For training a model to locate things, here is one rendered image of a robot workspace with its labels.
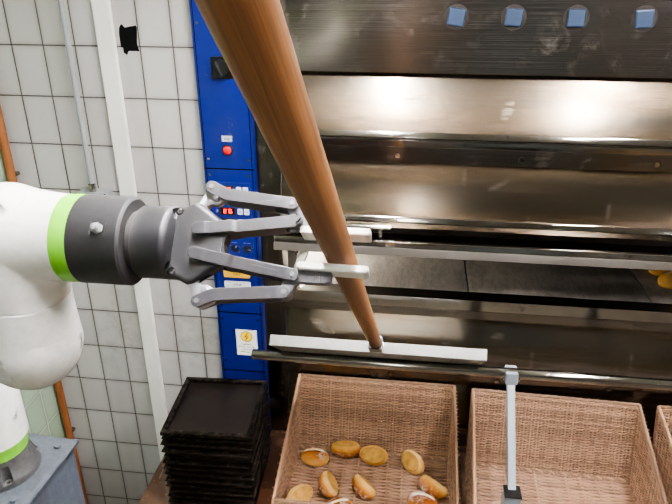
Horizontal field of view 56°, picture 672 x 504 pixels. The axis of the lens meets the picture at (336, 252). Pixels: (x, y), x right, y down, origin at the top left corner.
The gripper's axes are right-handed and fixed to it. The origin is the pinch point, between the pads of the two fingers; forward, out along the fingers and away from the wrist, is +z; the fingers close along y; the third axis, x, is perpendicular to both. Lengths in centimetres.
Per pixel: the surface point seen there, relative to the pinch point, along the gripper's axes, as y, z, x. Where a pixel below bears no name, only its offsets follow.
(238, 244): -32, -46, -132
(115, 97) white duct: -69, -81, -105
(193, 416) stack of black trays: 23, -56, -140
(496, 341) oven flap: -9, 39, -154
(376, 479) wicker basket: 39, 2, -164
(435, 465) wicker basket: 34, 22, -171
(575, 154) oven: -59, 54, -113
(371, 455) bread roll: 32, 0, -167
